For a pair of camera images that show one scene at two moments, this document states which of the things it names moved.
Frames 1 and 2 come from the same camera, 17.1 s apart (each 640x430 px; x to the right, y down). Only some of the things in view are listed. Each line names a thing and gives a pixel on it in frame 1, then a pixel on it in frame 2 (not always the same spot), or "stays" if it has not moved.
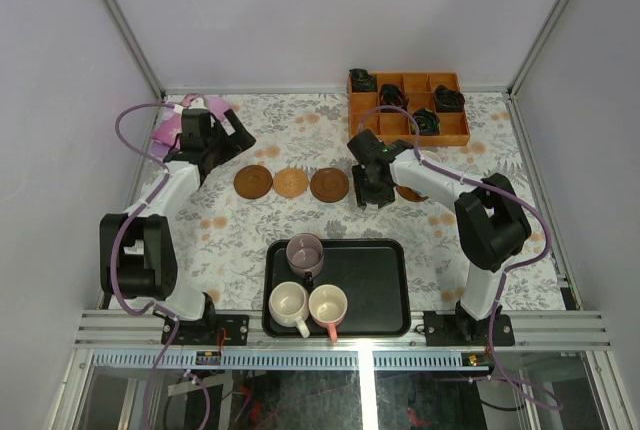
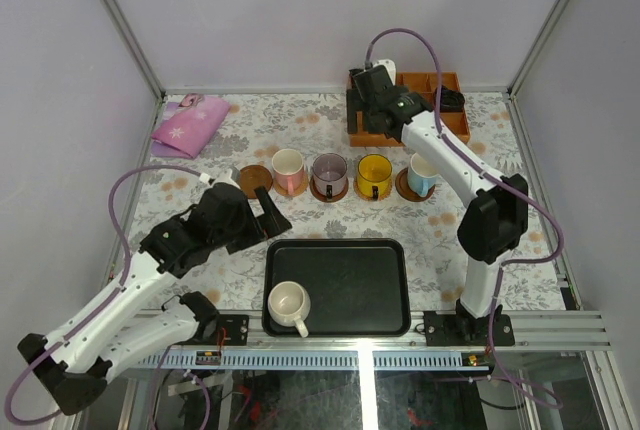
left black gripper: (226, 135) to (257, 225)
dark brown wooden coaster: (410, 194) stays
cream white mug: (289, 305) stays
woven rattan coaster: (290, 182) stays
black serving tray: (374, 274) stays
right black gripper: (384, 199) to (355, 104)
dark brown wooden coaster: (253, 181) stays
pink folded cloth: (169, 125) stays
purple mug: (304, 253) to (329, 175)
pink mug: (327, 306) to (288, 167)
